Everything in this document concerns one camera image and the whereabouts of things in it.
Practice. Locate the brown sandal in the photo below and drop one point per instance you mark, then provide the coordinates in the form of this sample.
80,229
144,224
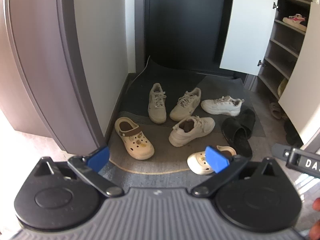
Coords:
276,111

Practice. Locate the pink and white sneaker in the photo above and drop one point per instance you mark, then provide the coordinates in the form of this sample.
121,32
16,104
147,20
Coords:
296,20

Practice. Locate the taupe partition panel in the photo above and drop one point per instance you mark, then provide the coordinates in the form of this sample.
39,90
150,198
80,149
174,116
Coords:
50,55

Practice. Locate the cream clog with charms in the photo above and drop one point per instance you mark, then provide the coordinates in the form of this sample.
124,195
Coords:
140,145
197,163

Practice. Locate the dark front door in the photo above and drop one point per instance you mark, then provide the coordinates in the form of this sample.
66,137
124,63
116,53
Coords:
185,25

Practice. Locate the off-white low-top sneaker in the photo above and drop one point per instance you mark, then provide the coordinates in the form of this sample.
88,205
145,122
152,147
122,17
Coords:
186,105
157,105

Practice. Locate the white chunky sneaker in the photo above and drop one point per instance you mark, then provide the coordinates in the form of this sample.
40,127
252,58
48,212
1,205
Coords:
220,106
197,127

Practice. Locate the black slide sandal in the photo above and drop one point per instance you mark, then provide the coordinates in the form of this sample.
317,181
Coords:
237,140
248,120

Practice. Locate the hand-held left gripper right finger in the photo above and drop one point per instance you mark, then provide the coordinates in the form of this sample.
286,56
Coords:
216,158

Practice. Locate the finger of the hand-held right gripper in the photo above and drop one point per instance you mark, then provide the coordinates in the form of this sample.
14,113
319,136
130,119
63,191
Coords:
280,150

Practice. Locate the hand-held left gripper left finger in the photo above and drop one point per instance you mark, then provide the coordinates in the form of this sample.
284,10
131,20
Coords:
98,158

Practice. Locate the dark shoe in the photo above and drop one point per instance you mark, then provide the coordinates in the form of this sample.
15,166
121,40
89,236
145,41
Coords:
292,133

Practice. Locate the grey mat with gold line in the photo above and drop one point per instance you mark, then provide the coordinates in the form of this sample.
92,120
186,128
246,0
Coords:
162,160

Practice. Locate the person's right hand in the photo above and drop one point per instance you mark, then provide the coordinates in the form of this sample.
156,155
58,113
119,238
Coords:
318,205

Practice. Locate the shoe cabinet with shelves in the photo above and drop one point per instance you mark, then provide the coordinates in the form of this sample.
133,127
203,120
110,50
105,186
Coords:
282,47

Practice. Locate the black door hinge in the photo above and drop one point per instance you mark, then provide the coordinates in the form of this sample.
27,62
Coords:
275,5
261,63

